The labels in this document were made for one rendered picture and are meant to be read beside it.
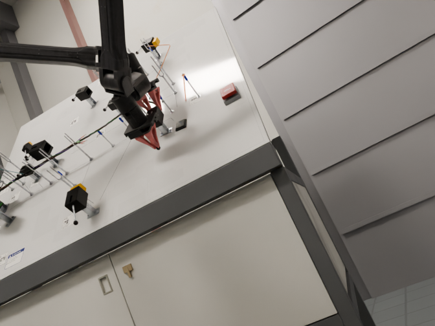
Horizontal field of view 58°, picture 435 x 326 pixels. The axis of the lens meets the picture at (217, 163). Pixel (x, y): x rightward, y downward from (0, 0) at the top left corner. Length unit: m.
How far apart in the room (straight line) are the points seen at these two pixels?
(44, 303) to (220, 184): 0.70
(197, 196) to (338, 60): 2.03
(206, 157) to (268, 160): 0.19
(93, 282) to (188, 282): 0.31
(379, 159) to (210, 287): 1.89
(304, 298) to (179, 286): 0.35
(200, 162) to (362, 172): 1.82
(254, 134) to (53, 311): 0.83
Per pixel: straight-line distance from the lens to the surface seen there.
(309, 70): 2.97
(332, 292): 1.09
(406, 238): 2.84
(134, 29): 3.82
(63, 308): 1.39
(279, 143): 1.67
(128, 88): 1.14
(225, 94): 1.26
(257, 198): 1.09
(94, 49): 1.30
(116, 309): 1.29
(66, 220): 1.40
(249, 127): 1.15
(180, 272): 1.17
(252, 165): 1.06
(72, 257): 1.30
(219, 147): 1.15
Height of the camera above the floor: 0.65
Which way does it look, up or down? 12 degrees up
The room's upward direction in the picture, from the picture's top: 25 degrees counter-clockwise
